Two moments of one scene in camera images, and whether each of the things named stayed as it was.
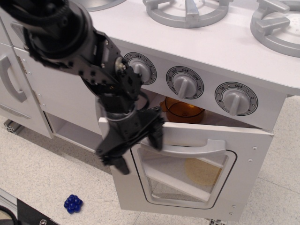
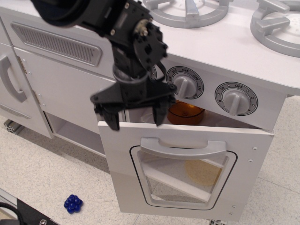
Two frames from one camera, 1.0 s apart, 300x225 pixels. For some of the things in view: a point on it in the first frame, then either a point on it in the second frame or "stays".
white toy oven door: (200, 172) stays
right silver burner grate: (261, 27) stays
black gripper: (123, 133) -> (127, 93)
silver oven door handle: (212, 146) stays
